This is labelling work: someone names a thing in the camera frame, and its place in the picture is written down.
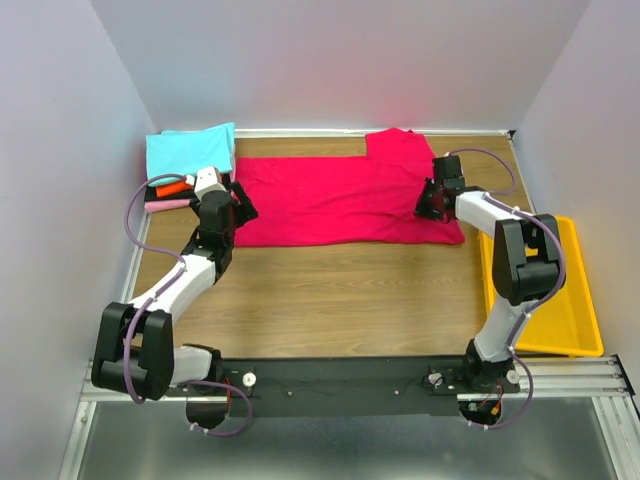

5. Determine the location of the red t shirt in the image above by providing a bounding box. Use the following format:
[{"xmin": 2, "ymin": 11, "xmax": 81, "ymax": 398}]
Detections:
[{"xmin": 235, "ymin": 128, "xmax": 465, "ymax": 248}]

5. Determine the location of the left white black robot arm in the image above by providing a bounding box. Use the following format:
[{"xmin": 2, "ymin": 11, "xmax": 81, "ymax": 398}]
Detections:
[{"xmin": 91, "ymin": 170, "xmax": 258, "ymax": 403}]

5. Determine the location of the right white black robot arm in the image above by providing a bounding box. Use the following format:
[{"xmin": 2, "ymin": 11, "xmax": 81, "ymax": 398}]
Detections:
[{"xmin": 415, "ymin": 154, "xmax": 566, "ymax": 394}]

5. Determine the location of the folded orange t shirt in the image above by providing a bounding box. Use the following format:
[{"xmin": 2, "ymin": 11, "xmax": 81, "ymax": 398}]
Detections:
[{"xmin": 155, "ymin": 181, "xmax": 192, "ymax": 198}]

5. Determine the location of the folded black t shirt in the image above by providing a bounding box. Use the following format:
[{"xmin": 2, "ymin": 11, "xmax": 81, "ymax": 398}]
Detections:
[{"xmin": 144, "ymin": 187, "xmax": 196, "ymax": 202}]

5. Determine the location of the folded cyan t shirt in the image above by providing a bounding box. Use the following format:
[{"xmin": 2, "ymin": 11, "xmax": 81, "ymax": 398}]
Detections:
[{"xmin": 146, "ymin": 122, "xmax": 235, "ymax": 178}]

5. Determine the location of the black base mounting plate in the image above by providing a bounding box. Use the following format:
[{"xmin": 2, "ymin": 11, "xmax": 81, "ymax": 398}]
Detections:
[{"xmin": 186, "ymin": 355, "xmax": 520, "ymax": 430}]

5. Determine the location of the yellow plastic bin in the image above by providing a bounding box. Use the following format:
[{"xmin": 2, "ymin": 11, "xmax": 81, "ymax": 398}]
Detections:
[{"xmin": 477, "ymin": 214, "xmax": 605, "ymax": 358}]

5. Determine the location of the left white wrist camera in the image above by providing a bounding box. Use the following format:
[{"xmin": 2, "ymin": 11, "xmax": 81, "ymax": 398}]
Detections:
[{"xmin": 184, "ymin": 166, "xmax": 225, "ymax": 200}]

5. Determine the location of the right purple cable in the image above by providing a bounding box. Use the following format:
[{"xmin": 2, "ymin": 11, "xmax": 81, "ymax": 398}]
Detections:
[{"xmin": 447, "ymin": 147, "xmax": 569, "ymax": 431}]

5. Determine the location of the purple cable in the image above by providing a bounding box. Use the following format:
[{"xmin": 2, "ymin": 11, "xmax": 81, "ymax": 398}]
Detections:
[
  {"xmin": 121, "ymin": 172, "xmax": 254, "ymax": 439},
  {"xmin": 447, "ymin": 147, "xmax": 569, "ymax": 431}
]

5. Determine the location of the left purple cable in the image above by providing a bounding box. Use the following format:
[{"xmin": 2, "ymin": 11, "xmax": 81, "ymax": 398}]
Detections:
[{"xmin": 121, "ymin": 172, "xmax": 254, "ymax": 439}]

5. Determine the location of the aluminium extrusion frame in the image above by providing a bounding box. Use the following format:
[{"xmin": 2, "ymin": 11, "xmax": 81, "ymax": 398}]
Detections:
[{"xmin": 59, "ymin": 128, "xmax": 640, "ymax": 480}]

